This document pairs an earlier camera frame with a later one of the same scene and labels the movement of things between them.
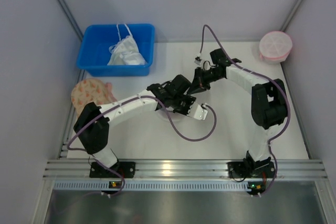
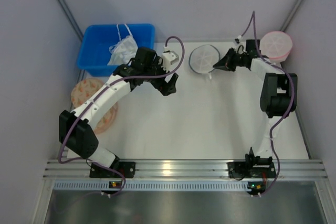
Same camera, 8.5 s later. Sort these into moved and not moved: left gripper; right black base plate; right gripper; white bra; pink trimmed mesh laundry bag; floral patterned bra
Moved: left gripper; right gripper
Not moved: pink trimmed mesh laundry bag; right black base plate; floral patterned bra; white bra
